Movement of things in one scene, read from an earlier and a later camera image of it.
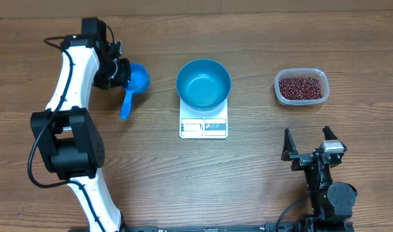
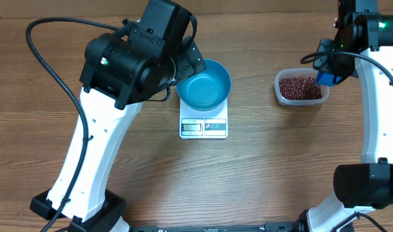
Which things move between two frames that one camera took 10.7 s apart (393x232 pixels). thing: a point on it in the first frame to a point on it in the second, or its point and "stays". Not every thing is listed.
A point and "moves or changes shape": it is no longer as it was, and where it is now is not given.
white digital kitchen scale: (211, 124) stays
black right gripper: (302, 160) to (323, 65)
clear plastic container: (301, 86) stays
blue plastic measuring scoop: (138, 82) moves or changes shape
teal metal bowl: (203, 85) stays
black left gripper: (123, 80) to (186, 69)
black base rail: (306, 227) stays
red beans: (300, 88) stays
